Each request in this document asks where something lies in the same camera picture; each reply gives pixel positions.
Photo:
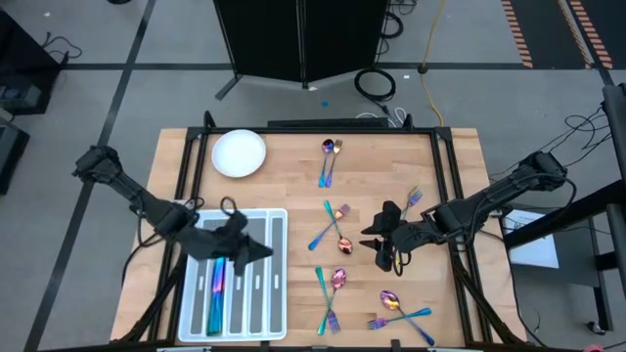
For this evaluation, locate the grey equipment box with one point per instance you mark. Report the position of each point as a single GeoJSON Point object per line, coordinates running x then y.
{"type": "Point", "coordinates": [19, 95]}

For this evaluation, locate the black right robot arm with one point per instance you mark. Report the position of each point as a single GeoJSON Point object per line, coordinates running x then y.
{"type": "Point", "coordinates": [489, 198]}

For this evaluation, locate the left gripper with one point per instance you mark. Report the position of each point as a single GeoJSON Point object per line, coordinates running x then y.
{"type": "Point", "coordinates": [220, 242]}

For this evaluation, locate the black aluminium table frame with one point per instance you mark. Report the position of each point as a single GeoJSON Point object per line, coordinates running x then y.
{"type": "Point", "coordinates": [318, 130]}

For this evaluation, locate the long black bar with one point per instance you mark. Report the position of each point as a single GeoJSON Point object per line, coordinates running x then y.
{"type": "Point", "coordinates": [323, 122]}

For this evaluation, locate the black box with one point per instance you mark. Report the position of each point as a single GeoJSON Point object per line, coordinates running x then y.
{"type": "Point", "coordinates": [10, 156]}

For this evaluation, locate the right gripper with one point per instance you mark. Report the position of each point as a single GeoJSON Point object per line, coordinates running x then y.
{"type": "Point", "coordinates": [408, 234]}

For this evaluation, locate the red round object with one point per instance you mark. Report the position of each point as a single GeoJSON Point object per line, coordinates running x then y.
{"type": "Point", "coordinates": [594, 348]}

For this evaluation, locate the black folding partition screen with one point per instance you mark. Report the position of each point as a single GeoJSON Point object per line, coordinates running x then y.
{"type": "Point", "coordinates": [264, 39]}

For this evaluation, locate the black metal stand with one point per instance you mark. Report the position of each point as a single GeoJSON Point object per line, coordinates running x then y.
{"type": "Point", "coordinates": [617, 127]}

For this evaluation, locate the white cutlery tray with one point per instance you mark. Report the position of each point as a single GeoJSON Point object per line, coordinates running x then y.
{"type": "Point", "coordinates": [276, 293]}

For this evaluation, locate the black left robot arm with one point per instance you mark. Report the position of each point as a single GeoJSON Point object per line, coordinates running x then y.
{"type": "Point", "coordinates": [132, 190]}

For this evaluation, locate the white round plate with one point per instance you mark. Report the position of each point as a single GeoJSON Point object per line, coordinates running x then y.
{"type": "Point", "coordinates": [238, 152]}

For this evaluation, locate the white paper sheet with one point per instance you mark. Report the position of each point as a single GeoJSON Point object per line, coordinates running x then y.
{"type": "Point", "coordinates": [538, 251]}

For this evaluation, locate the black mat orange striped edges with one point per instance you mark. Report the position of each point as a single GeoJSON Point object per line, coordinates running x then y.
{"type": "Point", "coordinates": [543, 29]}

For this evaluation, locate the black cabinet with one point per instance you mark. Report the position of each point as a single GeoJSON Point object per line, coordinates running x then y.
{"type": "Point", "coordinates": [19, 49]}

